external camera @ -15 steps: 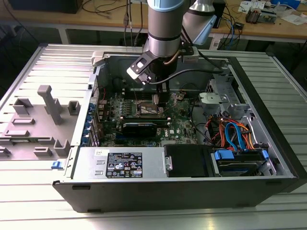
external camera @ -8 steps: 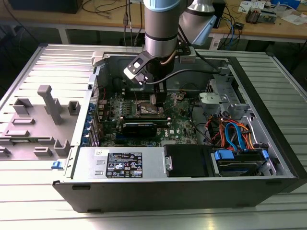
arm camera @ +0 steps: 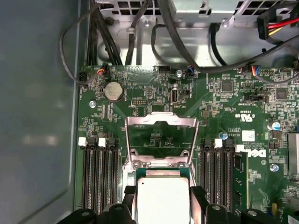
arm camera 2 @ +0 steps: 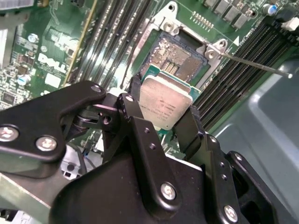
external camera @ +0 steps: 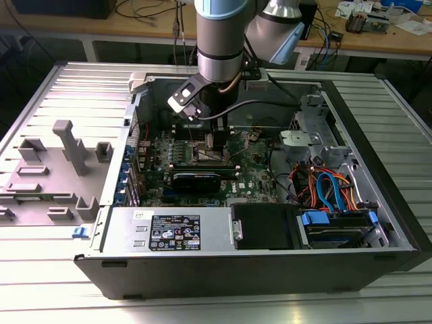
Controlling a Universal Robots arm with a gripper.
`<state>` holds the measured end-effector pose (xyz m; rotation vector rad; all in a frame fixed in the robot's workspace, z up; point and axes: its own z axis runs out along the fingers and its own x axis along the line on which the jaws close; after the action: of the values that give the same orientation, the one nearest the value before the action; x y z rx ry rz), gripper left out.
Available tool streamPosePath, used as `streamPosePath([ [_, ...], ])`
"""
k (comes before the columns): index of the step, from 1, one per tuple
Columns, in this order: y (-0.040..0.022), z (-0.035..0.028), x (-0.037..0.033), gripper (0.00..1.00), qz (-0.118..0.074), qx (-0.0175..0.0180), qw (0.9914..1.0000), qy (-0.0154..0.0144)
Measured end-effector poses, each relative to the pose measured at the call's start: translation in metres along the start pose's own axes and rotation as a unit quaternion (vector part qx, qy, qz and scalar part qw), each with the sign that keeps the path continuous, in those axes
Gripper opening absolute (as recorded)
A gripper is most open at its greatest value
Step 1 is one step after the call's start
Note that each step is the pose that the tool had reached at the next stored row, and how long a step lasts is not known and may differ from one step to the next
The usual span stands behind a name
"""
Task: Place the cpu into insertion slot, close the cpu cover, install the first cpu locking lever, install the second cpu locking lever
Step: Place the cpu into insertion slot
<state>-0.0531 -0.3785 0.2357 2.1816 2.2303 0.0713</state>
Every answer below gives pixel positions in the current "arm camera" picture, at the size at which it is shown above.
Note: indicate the black open PC case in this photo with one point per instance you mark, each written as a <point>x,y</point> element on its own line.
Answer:
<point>35,93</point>

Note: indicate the silver CPU plate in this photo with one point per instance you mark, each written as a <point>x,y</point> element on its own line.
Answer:
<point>163,198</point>

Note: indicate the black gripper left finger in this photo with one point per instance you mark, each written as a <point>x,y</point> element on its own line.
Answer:
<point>116,214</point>

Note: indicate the silver coin battery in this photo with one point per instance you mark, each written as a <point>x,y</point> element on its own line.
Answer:
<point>113,91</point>

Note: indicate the silver metal drive cage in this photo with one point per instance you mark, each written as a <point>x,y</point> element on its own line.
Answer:
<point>198,9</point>

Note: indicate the metal CPU socket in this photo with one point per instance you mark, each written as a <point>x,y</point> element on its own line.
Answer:
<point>128,173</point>

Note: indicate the green motherboard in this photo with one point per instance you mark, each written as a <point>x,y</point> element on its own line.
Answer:
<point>210,130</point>

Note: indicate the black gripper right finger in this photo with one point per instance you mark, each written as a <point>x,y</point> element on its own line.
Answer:
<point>198,210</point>

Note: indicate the internal USB port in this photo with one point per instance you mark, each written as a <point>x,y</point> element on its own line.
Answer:
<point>174,96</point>

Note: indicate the metal socket cover frame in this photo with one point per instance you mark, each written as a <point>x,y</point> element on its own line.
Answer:
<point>137,121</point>

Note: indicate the black pin header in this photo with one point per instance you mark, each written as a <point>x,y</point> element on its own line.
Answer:
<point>139,102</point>

